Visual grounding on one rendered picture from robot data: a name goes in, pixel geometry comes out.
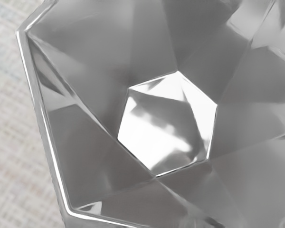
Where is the grey faceted mug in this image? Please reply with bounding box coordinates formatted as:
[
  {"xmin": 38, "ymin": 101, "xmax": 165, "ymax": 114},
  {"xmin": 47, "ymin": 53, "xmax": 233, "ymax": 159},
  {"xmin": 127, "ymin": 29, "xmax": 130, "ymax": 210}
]
[{"xmin": 15, "ymin": 0, "xmax": 285, "ymax": 228}]

